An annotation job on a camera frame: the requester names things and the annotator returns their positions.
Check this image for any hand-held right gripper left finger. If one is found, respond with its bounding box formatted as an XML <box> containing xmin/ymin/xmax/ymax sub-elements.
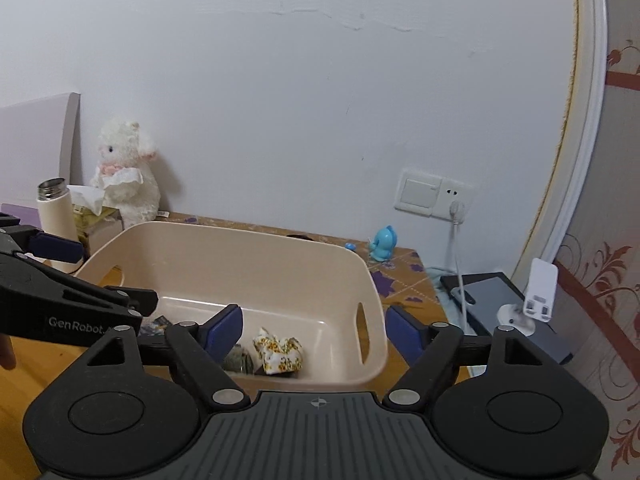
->
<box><xmin>75</xmin><ymin>304</ymin><xmax>252</xmax><ymax>409</ymax></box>

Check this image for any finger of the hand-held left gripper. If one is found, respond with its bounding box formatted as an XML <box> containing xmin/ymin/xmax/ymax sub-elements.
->
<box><xmin>0</xmin><ymin>214</ymin><xmax>84</xmax><ymax>264</ymax></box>
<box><xmin>0</xmin><ymin>253</ymin><xmax>159</xmax><ymax>318</ymax></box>

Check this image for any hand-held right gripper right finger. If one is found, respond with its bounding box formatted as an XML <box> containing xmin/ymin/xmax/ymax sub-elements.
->
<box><xmin>382</xmin><ymin>304</ymin><xmax>557</xmax><ymax>409</ymax></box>

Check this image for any beige plastic basket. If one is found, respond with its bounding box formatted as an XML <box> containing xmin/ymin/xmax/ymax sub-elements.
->
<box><xmin>75</xmin><ymin>221</ymin><xmax>390</xmax><ymax>392</ymax></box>

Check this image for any green packet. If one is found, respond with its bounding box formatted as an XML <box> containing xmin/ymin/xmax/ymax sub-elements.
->
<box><xmin>225</xmin><ymin>345</ymin><xmax>259</xmax><ymax>376</ymax></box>

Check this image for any white thermos bottle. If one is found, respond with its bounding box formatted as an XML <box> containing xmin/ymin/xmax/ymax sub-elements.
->
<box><xmin>36</xmin><ymin>178</ymin><xmax>80</xmax><ymax>275</ymax></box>

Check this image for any dark printed packet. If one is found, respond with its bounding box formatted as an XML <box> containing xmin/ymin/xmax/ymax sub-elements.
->
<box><xmin>137</xmin><ymin>316</ymin><xmax>174</xmax><ymax>339</ymax></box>

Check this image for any olive tissue box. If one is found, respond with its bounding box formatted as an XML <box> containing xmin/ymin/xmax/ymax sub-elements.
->
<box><xmin>72</xmin><ymin>203</ymin><xmax>124</xmax><ymax>257</ymax></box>

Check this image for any purple box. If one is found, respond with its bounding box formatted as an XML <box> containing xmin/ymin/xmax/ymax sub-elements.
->
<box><xmin>0</xmin><ymin>203</ymin><xmax>42</xmax><ymax>232</ymax></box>

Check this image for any white yellow floral cloth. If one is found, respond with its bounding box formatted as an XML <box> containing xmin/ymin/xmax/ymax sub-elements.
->
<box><xmin>252</xmin><ymin>327</ymin><xmax>305</xmax><ymax>377</ymax></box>

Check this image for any light blue cloth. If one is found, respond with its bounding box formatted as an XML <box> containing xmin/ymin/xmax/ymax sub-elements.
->
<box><xmin>424</xmin><ymin>266</ymin><xmax>454</xmax><ymax>307</ymax></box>

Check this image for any white tissue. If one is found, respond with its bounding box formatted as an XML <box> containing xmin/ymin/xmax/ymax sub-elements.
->
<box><xmin>66</xmin><ymin>185</ymin><xmax>106</xmax><ymax>211</ymax></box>

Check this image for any black tablet device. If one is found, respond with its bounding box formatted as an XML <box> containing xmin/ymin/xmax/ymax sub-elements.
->
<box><xmin>450</xmin><ymin>284</ymin><xmax>575</xmax><ymax>365</ymax></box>

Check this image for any blue toy figure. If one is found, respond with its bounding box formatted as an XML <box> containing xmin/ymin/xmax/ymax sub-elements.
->
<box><xmin>369</xmin><ymin>226</ymin><xmax>399</xmax><ymax>263</ymax></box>

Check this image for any black tablet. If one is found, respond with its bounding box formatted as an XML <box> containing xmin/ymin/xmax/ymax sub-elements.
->
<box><xmin>439</xmin><ymin>271</ymin><xmax>522</xmax><ymax>337</ymax></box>

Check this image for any white board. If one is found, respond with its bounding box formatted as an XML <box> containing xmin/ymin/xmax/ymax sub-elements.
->
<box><xmin>0</xmin><ymin>92</ymin><xmax>82</xmax><ymax>207</ymax></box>

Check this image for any white plush lamb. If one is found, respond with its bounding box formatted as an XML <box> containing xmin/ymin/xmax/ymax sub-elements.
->
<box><xmin>89</xmin><ymin>117</ymin><xmax>161</xmax><ymax>230</ymax></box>

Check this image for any white phone stand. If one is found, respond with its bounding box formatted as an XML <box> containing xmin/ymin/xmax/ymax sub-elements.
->
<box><xmin>497</xmin><ymin>258</ymin><xmax>559</xmax><ymax>337</ymax></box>

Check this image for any white charger cable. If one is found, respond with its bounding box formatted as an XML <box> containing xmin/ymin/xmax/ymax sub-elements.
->
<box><xmin>446</xmin><ymin>200</ymin><xmax>477</xmax><ymax>336</ymax></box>

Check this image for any white wall switch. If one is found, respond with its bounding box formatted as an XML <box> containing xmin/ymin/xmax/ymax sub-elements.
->
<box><xmin>394</xmin><ymin>169</ymin><xmax>445</xmax><ymax>218</ymax></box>

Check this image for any white wall socket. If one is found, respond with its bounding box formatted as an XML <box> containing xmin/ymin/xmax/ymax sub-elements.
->
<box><xmin>440</xmin><ymin>176</ymin><xmax>475</xmax><ymax>224</ymax></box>

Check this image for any white door frame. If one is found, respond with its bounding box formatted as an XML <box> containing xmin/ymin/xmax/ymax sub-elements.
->
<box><xmin>511</xmin><ymin>0</ymin><xmax>609</xmax><ymax>282</ymax></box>

